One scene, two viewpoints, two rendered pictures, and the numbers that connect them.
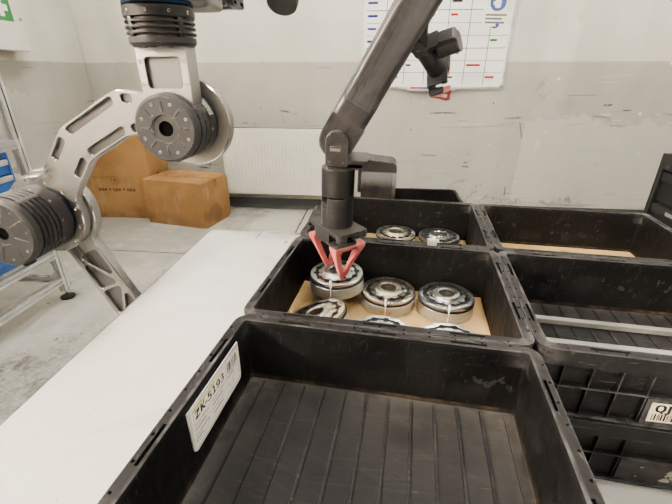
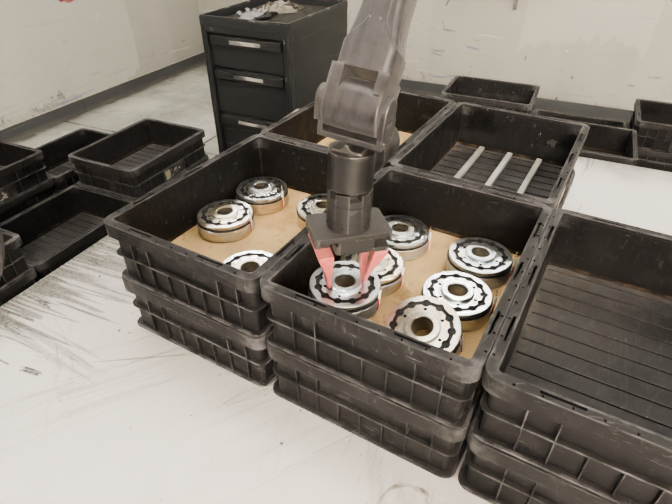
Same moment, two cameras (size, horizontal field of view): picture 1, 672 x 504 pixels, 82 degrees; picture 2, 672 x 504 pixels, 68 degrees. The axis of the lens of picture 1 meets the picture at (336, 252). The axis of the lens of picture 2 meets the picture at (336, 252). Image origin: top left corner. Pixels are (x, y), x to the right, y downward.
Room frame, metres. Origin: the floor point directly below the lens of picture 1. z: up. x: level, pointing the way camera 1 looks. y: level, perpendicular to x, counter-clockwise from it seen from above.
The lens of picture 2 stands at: (0.50, 0.52, 1.34)
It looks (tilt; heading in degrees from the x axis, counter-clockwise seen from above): 36 degrees down; 289
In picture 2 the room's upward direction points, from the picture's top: straight up
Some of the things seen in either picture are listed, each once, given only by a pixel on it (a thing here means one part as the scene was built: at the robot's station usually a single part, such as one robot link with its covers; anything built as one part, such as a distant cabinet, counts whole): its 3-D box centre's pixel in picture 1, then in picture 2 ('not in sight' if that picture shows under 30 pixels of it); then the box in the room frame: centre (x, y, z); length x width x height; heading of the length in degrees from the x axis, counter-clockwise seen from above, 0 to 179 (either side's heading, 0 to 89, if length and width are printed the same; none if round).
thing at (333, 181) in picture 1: (341, 180); (353, 164); (0.66, -0.01, 1.07); 0.07 x 0.06 x 0.07; 84
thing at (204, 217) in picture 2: (395, 232); (225, 214); (0.95, -0.16, 0.86); 0.10 x 0.10 x 0.01
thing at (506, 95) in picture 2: not in sight; (483, 135); (0.58, -1.91, 0.37); 0.40 x 0.30 x 0.45; 174
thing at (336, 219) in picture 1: (337, 213); (348, 210); (0.66, 0.00, 1.01); 0.10 x 0.07 x 0.07; 34
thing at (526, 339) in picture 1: (386, 282); (419, 247); (0.58, -0.09, 0.92); 0.40 x 0.30 x 0.02; 79
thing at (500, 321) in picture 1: (385, 308); (416, 274); (0.58, -0.09, 0.87); 0.40 x 0.30 x 0.11; 79
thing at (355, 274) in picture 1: (336, 272); (344, 284); (0.66, 0.00, 0.89); 0.10 x 0.10 x 0.01
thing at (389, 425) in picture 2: not in sight; (410, 325); (0.58, -0.09, 0.76); 0.40 x 0.30 x 0.12; 79
